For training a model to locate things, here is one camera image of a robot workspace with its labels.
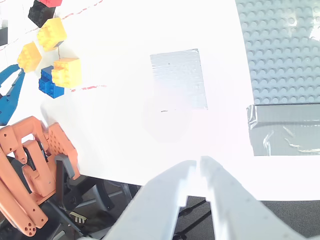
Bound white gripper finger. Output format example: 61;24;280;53
199;155;305;240
102;159;198;240

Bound small tan pronged part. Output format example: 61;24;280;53
69;211;89;225

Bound black block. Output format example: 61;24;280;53
0;26;9;48

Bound grey duct tape strip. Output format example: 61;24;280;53
245;102;320;157

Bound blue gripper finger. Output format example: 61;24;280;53
0;64;21;87
0;71;26;126

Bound red lego cube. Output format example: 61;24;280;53
39;0;63;8

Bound blue lego cube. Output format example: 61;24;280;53
38;65;65;100

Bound yellow lego cube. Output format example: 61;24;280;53
51;57;83;89
36;16;68;53
16;41;43;74

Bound black office chair base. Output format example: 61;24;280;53
47;174;141;240

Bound grey tape square patch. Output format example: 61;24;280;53
149;48;209;111

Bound black lego cube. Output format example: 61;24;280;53
27;0;57;29

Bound grey black table clamp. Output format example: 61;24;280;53
54;153;81;208

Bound grey studded lego baseplate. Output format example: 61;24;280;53
235;0;320;105

